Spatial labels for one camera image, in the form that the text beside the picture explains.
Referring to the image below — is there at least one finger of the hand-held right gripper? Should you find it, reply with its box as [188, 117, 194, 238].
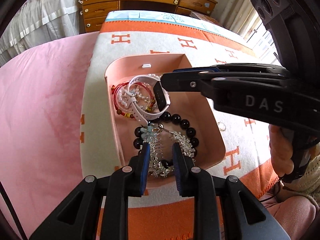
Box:
[172, 63, 288, 74]
[160, 70, 292, 98]

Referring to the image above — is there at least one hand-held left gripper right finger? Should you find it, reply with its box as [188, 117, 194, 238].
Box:
[172, 142, 290, 240]

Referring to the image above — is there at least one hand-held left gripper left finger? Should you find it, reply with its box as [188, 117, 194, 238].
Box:
[29, 142, 151, 240]

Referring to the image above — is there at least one silver crystal hair comb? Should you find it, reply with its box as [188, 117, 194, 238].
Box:
[140, 130, 197, 179]

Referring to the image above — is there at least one pink tray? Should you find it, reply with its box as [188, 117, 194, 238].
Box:
[104, 53, 226, 189]

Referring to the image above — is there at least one black bead bracelet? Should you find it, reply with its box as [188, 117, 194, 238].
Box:
[134, 112, 200, 171]

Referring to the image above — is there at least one small silver bead bracelet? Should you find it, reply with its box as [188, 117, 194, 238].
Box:
[135, 87, 154, 105]

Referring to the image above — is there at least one white wristband watch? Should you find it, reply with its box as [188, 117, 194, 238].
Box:
[128, 75, 172, 126]

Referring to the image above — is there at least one white pearl bracelet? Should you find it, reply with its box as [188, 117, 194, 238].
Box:
[117, 73, 162, 111]

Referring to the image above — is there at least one red string bracelet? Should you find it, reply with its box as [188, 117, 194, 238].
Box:
[111, 83, 156, 120]

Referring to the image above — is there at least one person's right forearm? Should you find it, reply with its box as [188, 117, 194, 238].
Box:
[287, 152, 320, 201]

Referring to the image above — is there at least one person's right hand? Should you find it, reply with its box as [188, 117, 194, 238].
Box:
[268, 124, 295, 178]

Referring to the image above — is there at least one metal window grille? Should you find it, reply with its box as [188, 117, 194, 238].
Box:
[239, 11, 283, 61]

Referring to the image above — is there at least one orange patterned blanket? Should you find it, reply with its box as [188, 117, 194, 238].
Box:
[80, 21, 279, 240]

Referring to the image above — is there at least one pale curtain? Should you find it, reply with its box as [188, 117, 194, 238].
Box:
[207, 0, 253, 38]

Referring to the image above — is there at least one blue printed cloth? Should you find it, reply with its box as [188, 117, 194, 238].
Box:
[105, 10, 222, 34]

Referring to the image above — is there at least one pink bed sheet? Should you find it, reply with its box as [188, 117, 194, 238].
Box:
[0, 32, 106, 240]

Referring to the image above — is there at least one person's pink clothing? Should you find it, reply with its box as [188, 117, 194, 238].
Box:
[257, 177, 320, 240]

